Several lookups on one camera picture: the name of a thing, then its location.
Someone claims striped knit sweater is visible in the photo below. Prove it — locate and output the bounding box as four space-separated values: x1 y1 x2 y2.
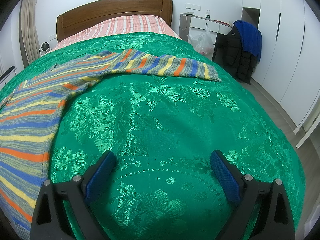
1 49 219 239

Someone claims green satin bedspread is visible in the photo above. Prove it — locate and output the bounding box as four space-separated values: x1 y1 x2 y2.
1 33 305 239

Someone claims white wardrobe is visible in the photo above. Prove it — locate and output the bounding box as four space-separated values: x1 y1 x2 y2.
241 0 320 149

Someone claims black jacket on chair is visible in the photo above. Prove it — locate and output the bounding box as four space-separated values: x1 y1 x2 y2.
212 27 258 85

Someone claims beige curtain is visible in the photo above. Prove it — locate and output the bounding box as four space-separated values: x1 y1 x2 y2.
19 0 40 68

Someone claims small white fan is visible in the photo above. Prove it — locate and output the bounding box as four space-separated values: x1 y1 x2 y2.
39 42 51 57

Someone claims blue garment on chair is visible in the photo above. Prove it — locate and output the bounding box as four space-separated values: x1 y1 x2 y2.
234 20 262 62

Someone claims white plastic bag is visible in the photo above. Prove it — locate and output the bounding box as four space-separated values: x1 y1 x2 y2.
187 25 215 55

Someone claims white desk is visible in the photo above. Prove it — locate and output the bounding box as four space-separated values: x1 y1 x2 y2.
178 13 232 60

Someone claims pink striped bed sheet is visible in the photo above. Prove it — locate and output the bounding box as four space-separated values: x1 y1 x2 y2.
53 14 179 51

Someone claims wooden headboard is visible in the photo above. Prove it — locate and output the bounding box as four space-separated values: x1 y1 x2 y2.
56 0 173 42

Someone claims wall socket panel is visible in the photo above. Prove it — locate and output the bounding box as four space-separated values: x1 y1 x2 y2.
185 3 201 11

